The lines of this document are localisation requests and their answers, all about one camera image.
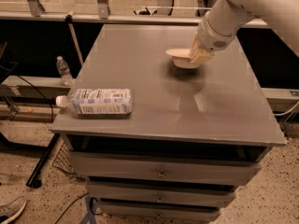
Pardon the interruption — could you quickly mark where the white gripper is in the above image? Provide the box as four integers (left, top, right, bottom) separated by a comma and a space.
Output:
189, 12, 235, 64

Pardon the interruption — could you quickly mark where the white paper bowl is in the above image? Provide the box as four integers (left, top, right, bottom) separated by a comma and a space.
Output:
165, 49, 199, 69

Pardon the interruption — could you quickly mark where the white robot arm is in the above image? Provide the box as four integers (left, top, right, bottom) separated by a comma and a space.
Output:
190, 0, 299, 64

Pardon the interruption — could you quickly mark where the blue labelled plastic bottle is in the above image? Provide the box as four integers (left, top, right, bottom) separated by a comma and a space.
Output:
56, 89, 133, 115

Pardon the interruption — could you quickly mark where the clear water bottle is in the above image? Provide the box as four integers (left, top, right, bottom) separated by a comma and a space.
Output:
56, 56, 73, 87

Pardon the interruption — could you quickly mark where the grey drawer cabinet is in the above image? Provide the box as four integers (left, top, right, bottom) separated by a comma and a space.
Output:
52, 25, 285, 211

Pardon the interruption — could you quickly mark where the top grey drawer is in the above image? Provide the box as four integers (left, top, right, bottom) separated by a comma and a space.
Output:
67, 151, 261, 186

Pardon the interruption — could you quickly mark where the grey drawer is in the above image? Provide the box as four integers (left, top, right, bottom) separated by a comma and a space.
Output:
67, 151, 261, 186
87, 181, 235, 208
100, 202, 221, 222

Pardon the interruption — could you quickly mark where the middle grey drawer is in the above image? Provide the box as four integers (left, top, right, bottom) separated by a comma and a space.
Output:
87, 181, 235, 208

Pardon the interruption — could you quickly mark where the bottom grey drawer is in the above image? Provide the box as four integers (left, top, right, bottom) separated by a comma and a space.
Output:
100, 202, 221, 222

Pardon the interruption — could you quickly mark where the blue metal stand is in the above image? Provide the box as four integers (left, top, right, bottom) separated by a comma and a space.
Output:
80, 196, 98, 224

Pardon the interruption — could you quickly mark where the black metal bar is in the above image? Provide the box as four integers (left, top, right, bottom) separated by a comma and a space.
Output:
26, 133, 59, 189

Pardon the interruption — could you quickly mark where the grey sneaker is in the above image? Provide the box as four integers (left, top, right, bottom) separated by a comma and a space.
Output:
0, 197, 26, 224

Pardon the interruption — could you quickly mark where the metal frame rail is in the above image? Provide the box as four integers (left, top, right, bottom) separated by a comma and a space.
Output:
0, 10, 269, 30

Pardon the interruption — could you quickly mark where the wire mesh panel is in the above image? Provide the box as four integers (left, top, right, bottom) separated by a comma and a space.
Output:
52, 143, 84, 181

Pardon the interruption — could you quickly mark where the black floor cable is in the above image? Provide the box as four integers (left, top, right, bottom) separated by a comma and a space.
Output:
54, 192, 90, 224

